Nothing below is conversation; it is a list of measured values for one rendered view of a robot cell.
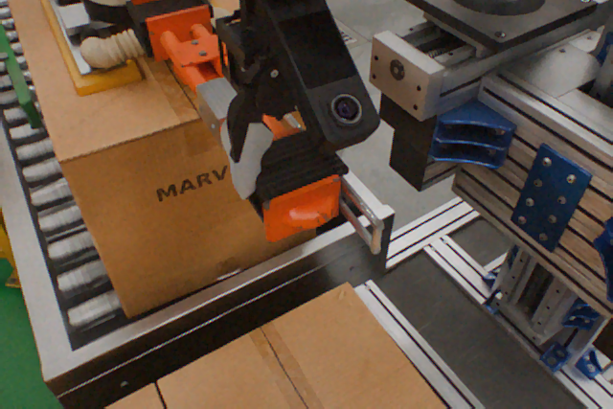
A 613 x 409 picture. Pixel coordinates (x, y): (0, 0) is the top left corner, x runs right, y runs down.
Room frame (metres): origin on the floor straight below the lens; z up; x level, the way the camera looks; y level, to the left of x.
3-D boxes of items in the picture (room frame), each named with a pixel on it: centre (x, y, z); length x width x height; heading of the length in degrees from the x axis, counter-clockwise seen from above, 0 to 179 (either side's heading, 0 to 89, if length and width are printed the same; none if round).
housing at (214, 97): (0.48, 0.08, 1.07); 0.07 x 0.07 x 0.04; 28
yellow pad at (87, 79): (0.84, 0.38, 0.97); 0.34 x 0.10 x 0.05; 28
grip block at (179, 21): (0.67, 0.18, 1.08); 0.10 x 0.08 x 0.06; 118
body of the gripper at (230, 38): (0.38, 0.02, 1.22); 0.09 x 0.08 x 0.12; 28
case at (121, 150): (0.89, 0.30, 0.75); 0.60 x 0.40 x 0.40; 28
